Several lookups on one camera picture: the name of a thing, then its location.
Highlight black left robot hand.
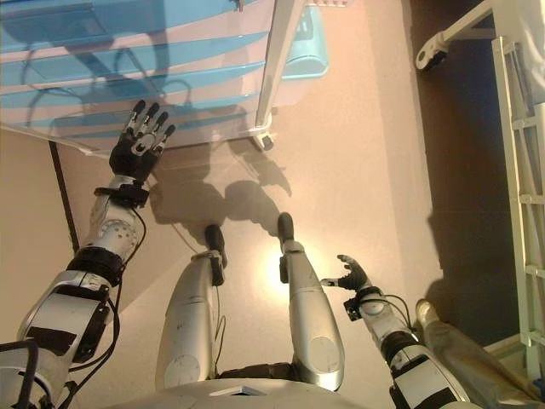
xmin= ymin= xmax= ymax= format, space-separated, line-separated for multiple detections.
xmin=108 ymin=100 xmax=177 ymax=182

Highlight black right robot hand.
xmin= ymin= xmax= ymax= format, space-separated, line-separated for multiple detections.
xmin=320 ymin=254 xmax=377 ymax=295

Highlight silver right robot leg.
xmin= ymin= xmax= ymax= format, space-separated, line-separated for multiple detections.
xmin=276 ymin=211 xmax=347 ymax=393

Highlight white person shoe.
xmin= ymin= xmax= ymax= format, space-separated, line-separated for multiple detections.
xmin=415 ymin=297 xmax=442 ymax=337

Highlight white blue medical cart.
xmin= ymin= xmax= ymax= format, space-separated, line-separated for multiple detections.
xmin=0 ymin=0 xmax=308 ymax=157

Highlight person leg beige trousers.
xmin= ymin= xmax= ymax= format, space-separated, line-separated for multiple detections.
xmin=425 ymin=314 xmax=537 ymax=404

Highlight cart caster wheel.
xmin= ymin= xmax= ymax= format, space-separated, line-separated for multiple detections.
xmin=253 ymin=130 xmax=278 ymax=153

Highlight grey robot torso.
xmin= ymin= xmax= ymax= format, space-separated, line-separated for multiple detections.
xmin=108 ymin=361 xmax=393 ymax=409

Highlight white waste bin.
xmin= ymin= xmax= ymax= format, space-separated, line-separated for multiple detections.
xmin=272 ymin=74 xmax=324 ymax=107

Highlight light blue waste bin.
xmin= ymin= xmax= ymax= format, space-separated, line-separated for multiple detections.
xmin=283 ymin=3 xmax=331 ymax=82

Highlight white hospital bed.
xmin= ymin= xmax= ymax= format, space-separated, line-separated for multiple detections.
xmin=415 ymin=0 xmax=545 ymax=383

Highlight bed caster wheel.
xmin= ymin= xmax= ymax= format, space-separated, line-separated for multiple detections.
xmin=416 ymin=36 xmax=450 ymax=72

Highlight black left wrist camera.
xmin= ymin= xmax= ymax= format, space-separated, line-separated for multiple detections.
xmin=94 ymin=183 xmax=150 ymax=209

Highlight thin white floor cable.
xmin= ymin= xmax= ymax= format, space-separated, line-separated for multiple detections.
xmin=172 ymin=221 xmax=205 ymax=257

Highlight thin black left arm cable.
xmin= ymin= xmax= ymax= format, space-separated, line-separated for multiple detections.
xmin=67 ymin=204 xmax=148 ymax=372

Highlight thick black tether cable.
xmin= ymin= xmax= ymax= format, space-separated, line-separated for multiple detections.
xmin=0 ymin=339 xmax=42 ymax=409

